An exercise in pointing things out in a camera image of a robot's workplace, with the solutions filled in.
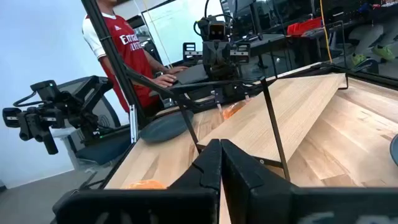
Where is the mesh office chair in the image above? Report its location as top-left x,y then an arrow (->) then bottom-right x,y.
57,75 -> 133,166

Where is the black wire rack frame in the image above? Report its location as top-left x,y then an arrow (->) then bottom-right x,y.
169,70 -> 349,183

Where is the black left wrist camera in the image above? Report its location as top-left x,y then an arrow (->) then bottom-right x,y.
207,21 -> 227,41

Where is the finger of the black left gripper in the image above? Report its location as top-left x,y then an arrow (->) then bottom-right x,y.
222,62 -> 239,81
207,62 -> 223,81

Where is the black table edge rail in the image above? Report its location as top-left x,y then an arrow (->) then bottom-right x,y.
318,61 -> 398,90

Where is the red storage bin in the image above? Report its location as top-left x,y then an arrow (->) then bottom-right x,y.
286,16 -> 324,37

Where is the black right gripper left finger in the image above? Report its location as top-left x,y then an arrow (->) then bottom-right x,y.
149,139 -> 223,224

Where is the yellow cable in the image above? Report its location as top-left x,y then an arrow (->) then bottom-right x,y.
319,0 -> 333,63

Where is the orange translucent plate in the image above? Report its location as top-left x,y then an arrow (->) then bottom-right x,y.
222,98 -> 253,121
124,179 -> 167,190

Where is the person's hand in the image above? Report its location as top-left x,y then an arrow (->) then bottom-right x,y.
164,65 -> 189,75
151,73 -> 178,88

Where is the whiteboard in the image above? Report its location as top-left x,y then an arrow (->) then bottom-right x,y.
141,0 -> 224,67

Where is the black rig frame post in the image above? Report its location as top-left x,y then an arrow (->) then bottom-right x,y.
80,0 -> 149,144

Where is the person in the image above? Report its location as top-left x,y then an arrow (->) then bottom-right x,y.
81,0 -> 189,114
346,22 -> 398,68

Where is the black side desk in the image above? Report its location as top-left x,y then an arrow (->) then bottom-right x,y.
248,32 -> 289,78

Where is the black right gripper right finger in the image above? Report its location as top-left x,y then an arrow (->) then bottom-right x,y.
221,139 -> 299,224

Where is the dark grey plate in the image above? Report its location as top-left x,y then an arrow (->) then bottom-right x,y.
389,133 -> 398,166
139,110 -> 195,144

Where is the black laptop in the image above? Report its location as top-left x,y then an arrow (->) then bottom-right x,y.
173,63 -> 210,85

